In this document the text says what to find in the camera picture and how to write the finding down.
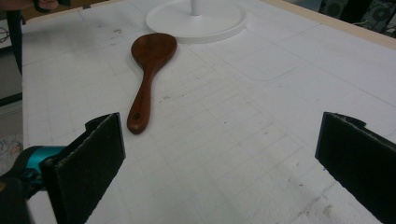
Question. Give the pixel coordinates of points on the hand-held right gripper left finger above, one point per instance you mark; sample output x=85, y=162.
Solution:
x=84, y=168

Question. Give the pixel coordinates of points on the wooden table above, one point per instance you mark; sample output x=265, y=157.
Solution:
x=342, y=23

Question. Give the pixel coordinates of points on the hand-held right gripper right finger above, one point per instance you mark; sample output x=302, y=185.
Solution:
x=361, y=161

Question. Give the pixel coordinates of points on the black computer tower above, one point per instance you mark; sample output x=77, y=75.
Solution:
x=379, y=14

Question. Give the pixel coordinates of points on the black upright bar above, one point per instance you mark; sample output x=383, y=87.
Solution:
x=15, y=40

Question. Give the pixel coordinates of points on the white grid mat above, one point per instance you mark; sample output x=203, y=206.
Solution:
x=233, y=140

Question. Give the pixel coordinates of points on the brown wooden spoon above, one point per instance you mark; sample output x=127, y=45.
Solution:
x=152, y=49

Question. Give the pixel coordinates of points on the white utensil stand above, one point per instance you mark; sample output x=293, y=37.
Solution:
x=186, y=25

